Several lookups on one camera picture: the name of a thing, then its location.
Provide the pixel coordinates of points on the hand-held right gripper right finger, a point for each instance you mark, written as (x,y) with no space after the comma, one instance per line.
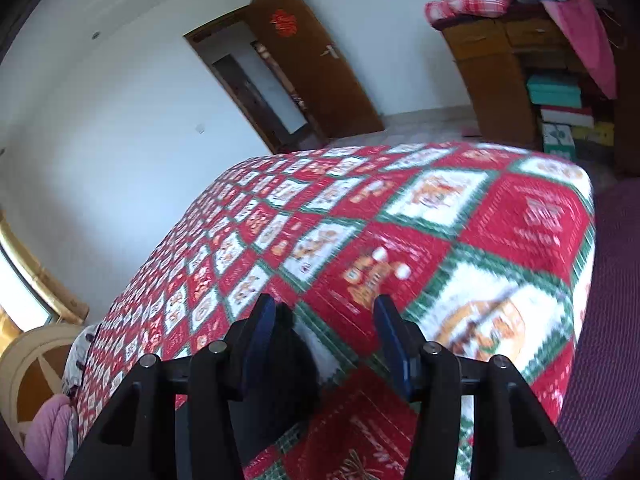
(395,347)

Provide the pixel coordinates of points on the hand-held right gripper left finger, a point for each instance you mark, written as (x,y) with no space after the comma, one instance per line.
(259,342)

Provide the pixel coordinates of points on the red printed blanket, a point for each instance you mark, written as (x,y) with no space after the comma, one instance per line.
(450,240)

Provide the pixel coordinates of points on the patterned white pillow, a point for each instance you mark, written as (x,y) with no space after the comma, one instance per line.
(80,355)

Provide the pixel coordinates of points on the purple rug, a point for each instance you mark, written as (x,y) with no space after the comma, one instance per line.
(610,335)

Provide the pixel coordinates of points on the pink folded blanket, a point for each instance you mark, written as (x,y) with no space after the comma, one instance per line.
(50,435)

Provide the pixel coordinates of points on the cream bed headboard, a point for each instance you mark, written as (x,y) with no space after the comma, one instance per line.
(30,360)

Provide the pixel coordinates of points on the window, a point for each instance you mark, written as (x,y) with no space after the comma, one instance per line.
(30,270)

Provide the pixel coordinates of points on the green and white box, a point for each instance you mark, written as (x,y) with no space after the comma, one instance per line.
(557,140)

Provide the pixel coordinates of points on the brown wooden door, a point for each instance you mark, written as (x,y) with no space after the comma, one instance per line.
(310,70)

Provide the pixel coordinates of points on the wooden nightstand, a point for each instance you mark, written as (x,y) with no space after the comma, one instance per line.
(495,85)

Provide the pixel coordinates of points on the white and red box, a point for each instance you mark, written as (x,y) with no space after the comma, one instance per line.
(567,116)

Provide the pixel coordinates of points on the yellow box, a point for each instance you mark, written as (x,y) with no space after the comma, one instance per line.
(595,135)

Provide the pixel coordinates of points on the teal box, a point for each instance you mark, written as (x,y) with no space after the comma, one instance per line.
(552,90)

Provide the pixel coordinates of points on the red paper door decoration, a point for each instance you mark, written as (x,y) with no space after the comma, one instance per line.
(283,22)

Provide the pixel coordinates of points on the red plaid cloth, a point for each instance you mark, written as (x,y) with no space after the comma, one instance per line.
(470,2)

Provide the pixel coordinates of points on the pink cloth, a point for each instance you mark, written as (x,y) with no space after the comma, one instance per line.
(585,40)

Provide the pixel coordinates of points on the brown door frame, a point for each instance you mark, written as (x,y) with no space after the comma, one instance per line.
(235,85)

